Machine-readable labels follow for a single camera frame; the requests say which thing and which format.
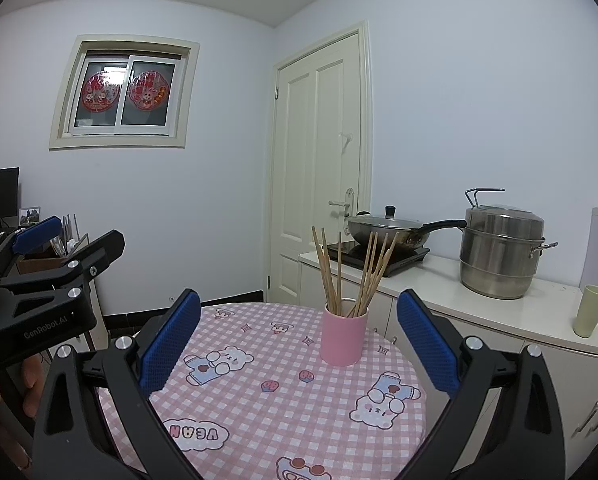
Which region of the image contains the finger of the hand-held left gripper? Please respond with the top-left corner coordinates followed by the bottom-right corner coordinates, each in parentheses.
top-left (0, 216), bottom-right (62, 289)
top-left (0, 230), bottom-right (126, 322)

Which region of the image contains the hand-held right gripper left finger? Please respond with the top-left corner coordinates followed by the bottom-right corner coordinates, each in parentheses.
top-left (31, 289), bottom-right (215, 480)

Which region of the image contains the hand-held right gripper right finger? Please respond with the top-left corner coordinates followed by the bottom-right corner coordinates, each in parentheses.
top-left (397, 289), bottom-right (566, 480)

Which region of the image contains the pink cup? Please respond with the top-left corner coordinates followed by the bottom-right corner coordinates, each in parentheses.
top-left (320, 297), bottom-right (370, 367)

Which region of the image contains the bunch of wooden chopsticks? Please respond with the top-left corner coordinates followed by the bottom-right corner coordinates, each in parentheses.
top-left (311, 226), bottom-right (399, 318)

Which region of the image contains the bundle of metal utensils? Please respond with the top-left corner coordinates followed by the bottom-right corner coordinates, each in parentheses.
top-left (59, 214), bottom-right (82, 256)

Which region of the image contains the person's left hand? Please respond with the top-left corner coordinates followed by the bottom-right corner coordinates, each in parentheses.
top-left (0, 352), bottom-right (46, 468)

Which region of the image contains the wooden utensil box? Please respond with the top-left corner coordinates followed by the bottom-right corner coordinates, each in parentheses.
top-left (16, 232), bottom-right (97, 276)

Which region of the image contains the white kitchen cabinet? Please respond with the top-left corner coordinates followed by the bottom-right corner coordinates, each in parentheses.
top-left (298, 250), bottom-right (598, 480)

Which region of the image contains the black induction cooker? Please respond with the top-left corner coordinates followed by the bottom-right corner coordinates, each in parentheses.
top-left (324, 241), bottom-right (431, 278)

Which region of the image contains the pink checkered tablecloth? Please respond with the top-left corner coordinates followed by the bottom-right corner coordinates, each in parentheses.
top-left (95, 302), bottom-right (427, 480)

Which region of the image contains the stainless steel steamer pot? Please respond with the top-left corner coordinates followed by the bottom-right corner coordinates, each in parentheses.
top-left (459, 188), bottom-right (559, 301)

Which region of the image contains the glass wok lid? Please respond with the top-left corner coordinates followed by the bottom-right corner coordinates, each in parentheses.
top-left (347, 205), bottom-right (422, 229)

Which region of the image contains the white framed window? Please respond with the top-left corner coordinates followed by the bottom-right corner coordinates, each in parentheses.
top-left (49, 35), bottom-right (201, 150)

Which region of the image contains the red round window decoration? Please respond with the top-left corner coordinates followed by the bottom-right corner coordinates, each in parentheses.
top-left (81, 72), bottom-right (120, 109)
top-left (131, 72), bottom-right (167, 109)

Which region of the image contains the pale green cup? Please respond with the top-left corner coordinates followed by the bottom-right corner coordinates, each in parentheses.
top-left (573, 285), bottom-right (598, 338)

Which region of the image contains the cream panel door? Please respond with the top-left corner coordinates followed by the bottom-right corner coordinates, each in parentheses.
top-left (266, 21), bottom-right (372, 306)

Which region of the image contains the steel wok with black handle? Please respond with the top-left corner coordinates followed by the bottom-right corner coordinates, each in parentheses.
top-left (347, 219), bottom-right (467, 252)

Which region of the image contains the metal door handle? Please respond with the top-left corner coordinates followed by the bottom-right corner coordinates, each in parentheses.
top-left (329, 187), bottom-right (355, 233)

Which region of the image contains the metal cabinet handle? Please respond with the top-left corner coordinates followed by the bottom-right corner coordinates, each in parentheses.
top-left (573, 400), bottom-right (598, 436)

